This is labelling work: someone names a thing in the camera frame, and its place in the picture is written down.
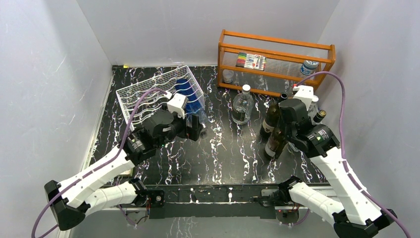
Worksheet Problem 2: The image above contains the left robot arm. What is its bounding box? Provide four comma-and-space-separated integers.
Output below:
44, 110, 204, 231

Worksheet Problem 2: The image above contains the small clear plastic cup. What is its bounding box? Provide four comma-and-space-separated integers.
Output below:
222, 69, 234, 84

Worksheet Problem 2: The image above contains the round clear glass bottle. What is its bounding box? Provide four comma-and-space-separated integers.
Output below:
232, 84, 254, 124

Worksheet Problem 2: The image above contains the white wire wine rack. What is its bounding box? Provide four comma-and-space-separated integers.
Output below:
116, 65, 206, 131

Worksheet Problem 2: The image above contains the brown wine bottle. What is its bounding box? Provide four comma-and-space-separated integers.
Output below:
263, 127, 288, 160

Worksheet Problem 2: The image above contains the dark bottle black foil top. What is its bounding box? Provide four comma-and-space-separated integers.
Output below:
311, 110, 327, 125

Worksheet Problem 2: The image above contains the blue white lidded jar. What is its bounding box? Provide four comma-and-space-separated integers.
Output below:
300, 60, 319, 76

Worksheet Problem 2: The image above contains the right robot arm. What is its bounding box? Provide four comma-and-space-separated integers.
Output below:
278, 99, 396, 238

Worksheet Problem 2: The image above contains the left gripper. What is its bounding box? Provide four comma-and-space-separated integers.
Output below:
156, 103, 203, 150

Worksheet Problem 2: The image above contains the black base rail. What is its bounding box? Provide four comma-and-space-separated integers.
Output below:
144, 183, 329, 220

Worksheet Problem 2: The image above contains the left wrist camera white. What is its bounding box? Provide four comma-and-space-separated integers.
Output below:
167, 93, 188, 119

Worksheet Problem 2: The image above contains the orange wooden shelf rack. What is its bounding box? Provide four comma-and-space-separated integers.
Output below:
217, 29, 336, 97

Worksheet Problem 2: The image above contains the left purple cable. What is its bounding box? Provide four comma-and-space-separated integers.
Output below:
31, 87, 173, 238

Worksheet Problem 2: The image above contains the dark green open bottle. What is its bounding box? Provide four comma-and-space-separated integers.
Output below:
260, 93, 289, 139

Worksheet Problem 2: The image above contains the beige remote control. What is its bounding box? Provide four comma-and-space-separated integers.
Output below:
118, 168, 134, 178

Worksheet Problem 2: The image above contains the colour marker pen set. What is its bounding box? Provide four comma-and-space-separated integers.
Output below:
236, 52, 266, 71

